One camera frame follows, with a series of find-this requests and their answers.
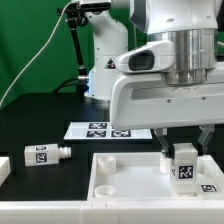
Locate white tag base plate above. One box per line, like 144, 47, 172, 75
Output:
64, 122, 152, 140

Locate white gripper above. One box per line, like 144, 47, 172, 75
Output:
110, 40, 224, 158

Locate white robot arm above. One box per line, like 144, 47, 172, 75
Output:
110, 0, 224, 155

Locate white square tabletop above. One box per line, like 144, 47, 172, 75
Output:
87, 152, 224, 201

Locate white front obstacle rail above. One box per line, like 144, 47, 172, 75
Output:
0, 200, 224, 224

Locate white cable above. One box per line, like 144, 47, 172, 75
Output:
0, 0, 78, 108

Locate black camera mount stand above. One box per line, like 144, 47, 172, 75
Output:
57, 2, 88, 95

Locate white left obstacle block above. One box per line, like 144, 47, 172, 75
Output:
0, 157, 11, 186

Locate black cables at base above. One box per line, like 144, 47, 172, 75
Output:
51, 77, 90, 94

